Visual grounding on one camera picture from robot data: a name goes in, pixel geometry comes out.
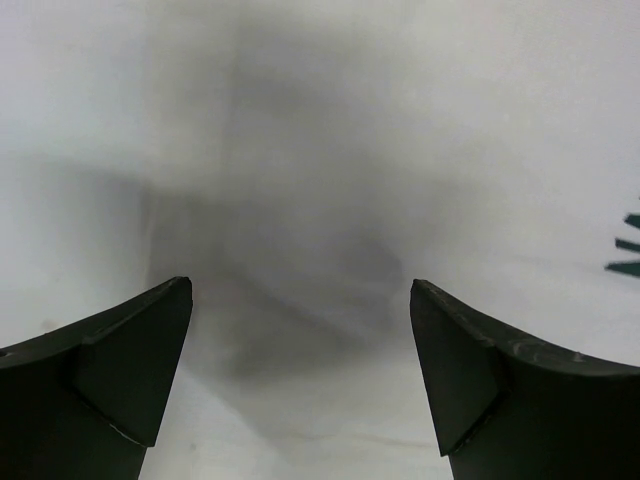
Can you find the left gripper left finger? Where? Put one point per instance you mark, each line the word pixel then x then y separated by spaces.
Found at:
pixel 86 401

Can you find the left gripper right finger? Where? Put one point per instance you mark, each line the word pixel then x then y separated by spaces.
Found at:
pixel 508 405

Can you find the white green Charlie Brown t-shirt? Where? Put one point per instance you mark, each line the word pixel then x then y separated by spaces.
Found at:
pixel 303 162

